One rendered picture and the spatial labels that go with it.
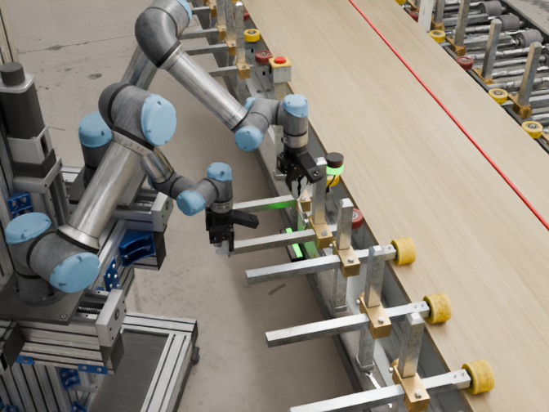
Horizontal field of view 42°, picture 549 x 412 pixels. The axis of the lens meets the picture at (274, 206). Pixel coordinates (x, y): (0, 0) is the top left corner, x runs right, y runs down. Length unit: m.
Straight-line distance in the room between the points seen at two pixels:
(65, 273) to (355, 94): 1.72
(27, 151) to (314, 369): 1.61
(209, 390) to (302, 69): 1.47
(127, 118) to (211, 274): 1.83
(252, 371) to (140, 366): 0.50
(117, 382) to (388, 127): 1.45
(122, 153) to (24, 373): 1.11
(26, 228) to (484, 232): 1.42
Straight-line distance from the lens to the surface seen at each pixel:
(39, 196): 2.10
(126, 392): 2.83
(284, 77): 2.66
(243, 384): 3.06
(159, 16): 2.05
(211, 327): 3.28
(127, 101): 1.82
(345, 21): 3.80
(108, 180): 1.80
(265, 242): 2.37
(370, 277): 1.94
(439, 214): 2.48
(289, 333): 1.95
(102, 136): 2.24
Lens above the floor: 2.41
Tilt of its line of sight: 38 degrees down
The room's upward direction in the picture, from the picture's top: straight up
